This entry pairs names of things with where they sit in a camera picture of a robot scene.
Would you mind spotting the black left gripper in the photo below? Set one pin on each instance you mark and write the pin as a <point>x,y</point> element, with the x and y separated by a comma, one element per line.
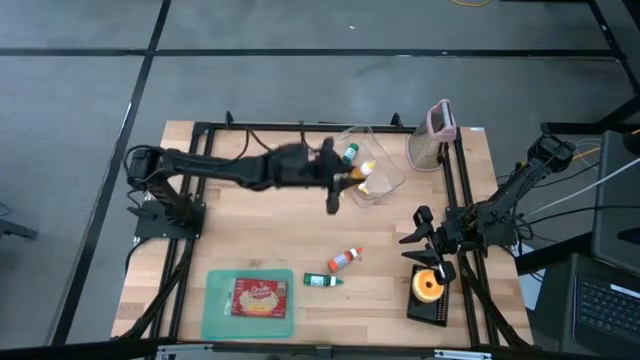
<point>310,167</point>

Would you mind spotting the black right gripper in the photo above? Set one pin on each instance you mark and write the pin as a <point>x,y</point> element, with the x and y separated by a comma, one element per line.
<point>452,237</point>

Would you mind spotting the yellow-tipped food colouring bottle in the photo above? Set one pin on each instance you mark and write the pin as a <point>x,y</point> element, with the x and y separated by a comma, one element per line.
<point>362,170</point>
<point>363,188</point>

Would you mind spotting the green food colouring bottle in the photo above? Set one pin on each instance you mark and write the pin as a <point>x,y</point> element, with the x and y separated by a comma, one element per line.
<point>317,280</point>
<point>351,152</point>

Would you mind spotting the orange glazed donut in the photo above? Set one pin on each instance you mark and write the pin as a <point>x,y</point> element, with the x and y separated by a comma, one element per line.
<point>419,285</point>

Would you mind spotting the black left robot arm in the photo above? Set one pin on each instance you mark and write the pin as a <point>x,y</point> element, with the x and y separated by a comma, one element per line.
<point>210,167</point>

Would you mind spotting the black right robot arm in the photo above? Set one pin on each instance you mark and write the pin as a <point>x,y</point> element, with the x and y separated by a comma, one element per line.
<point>510,200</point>

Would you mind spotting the orange-tipped food colouring bottle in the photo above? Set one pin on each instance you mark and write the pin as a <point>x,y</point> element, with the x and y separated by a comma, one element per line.
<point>342,261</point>

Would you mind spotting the clear plastic container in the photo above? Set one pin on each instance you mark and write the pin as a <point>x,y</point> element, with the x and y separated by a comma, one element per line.
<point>385,170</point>

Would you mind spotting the black slotted plastic basket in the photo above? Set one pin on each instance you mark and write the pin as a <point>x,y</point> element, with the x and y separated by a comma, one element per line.
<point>425,315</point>

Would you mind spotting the pink box grater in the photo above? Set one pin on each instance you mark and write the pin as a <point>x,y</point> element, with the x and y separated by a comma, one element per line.
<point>425,150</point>

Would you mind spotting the white paper sheet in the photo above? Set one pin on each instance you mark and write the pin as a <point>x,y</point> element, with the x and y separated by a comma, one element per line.
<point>529,295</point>

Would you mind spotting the red popcorn box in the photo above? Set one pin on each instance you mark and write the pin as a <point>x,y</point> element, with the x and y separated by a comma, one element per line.
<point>257,297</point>

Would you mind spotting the dark grey laptop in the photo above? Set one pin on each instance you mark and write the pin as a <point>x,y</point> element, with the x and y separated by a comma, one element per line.
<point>600,305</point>

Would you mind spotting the green translucent cutting mat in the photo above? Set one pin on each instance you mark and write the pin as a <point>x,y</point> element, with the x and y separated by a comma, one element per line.
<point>217,320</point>

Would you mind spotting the dark grey computer case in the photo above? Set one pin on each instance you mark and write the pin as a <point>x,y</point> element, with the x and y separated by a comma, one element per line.
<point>615,200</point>

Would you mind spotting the grey stand foot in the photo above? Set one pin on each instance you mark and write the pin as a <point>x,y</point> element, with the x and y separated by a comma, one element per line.
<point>17,230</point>

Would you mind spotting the black metal table frame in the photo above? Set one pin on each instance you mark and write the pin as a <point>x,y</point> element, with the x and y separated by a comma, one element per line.
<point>280,125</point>

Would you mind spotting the black metal stand frame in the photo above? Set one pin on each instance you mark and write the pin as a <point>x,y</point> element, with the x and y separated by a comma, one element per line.
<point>609,35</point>

